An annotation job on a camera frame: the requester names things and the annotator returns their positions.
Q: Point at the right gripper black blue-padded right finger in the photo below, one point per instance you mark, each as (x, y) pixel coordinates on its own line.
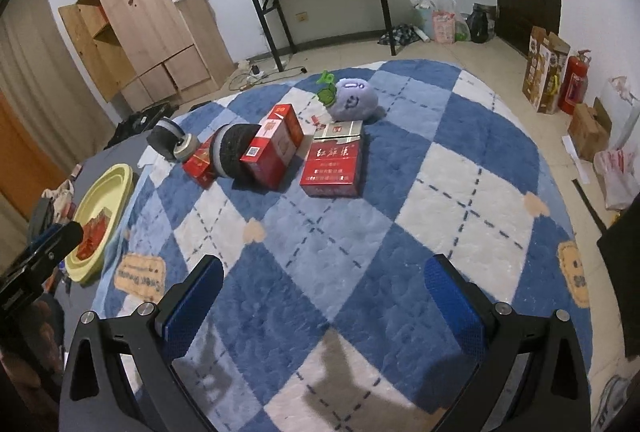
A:
(529, 376)

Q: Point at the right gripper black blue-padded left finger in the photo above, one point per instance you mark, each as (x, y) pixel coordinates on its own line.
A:
(119, 374)

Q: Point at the small red cigarette box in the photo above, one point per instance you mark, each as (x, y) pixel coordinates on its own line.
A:
(94, 232)

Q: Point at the tall red white carton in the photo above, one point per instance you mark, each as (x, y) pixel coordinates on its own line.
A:
(273, 146)

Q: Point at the person's left hand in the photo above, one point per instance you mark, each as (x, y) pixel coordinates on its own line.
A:
(31, 355)

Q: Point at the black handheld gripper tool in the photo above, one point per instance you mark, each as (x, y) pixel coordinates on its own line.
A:
(22, 283)

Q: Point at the yellow oval plastic tray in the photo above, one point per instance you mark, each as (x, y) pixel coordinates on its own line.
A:
(111, 191)

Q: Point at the white red plastic bag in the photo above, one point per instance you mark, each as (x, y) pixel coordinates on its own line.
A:
(616, 169)

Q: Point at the red box under roll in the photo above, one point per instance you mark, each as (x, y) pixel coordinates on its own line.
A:
(199, 166)

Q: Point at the small black grey roll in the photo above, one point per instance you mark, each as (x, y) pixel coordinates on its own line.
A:
(164, 137)

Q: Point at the small brown cardboard box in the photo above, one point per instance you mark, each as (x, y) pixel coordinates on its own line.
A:
(590, 129)

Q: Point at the black case on floor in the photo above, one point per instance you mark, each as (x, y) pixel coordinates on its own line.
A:
(140, 121)

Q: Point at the blue white checkered rug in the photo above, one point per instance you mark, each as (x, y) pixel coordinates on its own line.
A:
(324, 322)

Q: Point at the flat red cigarette carton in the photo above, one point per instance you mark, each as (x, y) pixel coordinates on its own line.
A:
(333, 162)

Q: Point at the red fire extinguisher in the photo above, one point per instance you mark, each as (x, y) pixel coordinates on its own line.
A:
(575, 81)

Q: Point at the tall printed cardboard box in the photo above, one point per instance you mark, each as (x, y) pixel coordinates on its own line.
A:
(546, 60)

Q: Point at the wooden wardrobe cabinet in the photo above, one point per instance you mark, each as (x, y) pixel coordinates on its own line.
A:
(147, 51)

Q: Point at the purple plush toy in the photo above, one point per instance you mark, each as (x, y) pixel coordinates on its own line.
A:
(356, 100)

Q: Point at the white power strip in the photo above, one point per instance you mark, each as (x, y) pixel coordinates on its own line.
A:
(250, 70)

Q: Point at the green toy figure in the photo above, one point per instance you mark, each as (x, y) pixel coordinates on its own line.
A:
(328, 91)

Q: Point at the pink gift bag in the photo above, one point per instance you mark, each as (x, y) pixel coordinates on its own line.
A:
(444, 26)

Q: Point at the black bag near door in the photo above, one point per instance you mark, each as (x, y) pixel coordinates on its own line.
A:
(481, 23)

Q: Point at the checkered cloth on floor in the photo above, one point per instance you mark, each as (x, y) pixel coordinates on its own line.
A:
(402, 35)

